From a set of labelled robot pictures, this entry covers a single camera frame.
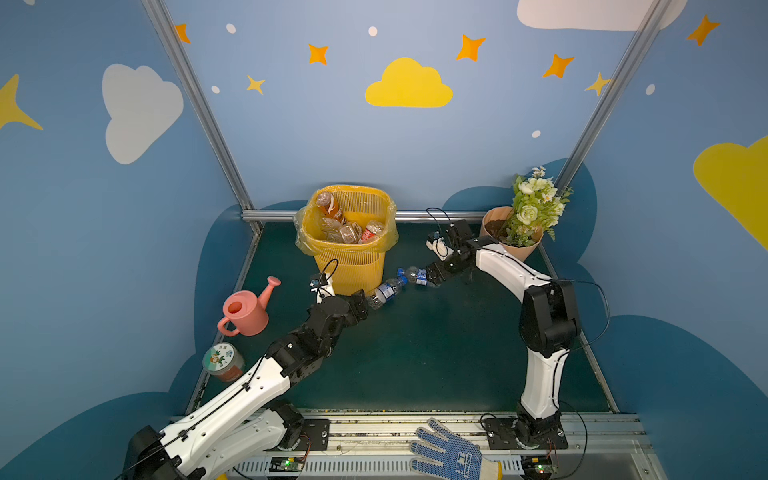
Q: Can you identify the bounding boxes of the clear blue-label water bottle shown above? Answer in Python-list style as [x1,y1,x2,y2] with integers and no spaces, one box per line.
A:
[397,266,430,286]

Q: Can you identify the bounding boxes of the amber tea bottle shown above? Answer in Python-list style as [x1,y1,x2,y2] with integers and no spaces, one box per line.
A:
[315,191,346,224]

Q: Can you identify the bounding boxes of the red-label red-cap water bottle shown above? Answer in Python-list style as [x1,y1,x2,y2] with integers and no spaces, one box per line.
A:
[358,220,386,244]

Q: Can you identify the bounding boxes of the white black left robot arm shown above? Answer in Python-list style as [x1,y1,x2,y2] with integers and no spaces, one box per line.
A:
[119,290,368,479]

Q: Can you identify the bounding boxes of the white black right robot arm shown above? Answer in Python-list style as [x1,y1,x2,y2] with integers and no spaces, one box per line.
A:
[426,220,581,445]

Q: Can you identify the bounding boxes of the yellow slatted waste bin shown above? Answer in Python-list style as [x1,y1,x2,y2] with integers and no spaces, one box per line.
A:
[299,184,391,298]

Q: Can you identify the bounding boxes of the yellow plastic bin liner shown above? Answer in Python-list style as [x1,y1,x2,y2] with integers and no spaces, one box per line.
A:
[294,185,399,256]

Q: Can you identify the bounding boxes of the pink ribbed flower pot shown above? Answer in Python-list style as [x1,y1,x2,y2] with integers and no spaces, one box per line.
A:
[481,207,544,261]

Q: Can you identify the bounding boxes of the pink watering can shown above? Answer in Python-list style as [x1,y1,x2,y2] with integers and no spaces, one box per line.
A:
[217,276,281,337]

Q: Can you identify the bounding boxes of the white green artificial flowers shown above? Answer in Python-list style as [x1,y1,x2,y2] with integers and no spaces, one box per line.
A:
[512,166,573,240]

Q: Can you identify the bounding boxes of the round jar floral lid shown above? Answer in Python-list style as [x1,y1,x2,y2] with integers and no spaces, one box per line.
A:
[202,342,245,383]

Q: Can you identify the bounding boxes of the blue dotted work glove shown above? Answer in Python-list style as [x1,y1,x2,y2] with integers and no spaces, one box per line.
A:
[409,418,503,480]

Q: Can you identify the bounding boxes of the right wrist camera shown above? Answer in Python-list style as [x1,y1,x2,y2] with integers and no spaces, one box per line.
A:
[426,232,454,261]

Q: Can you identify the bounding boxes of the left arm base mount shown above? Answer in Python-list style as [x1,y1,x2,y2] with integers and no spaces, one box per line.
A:
[266,399,330,452]

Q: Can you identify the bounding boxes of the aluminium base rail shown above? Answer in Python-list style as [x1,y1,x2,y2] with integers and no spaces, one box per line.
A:
[224,409,667,479]

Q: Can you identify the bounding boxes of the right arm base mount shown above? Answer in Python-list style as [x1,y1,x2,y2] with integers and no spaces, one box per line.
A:
[480,413,568,450]

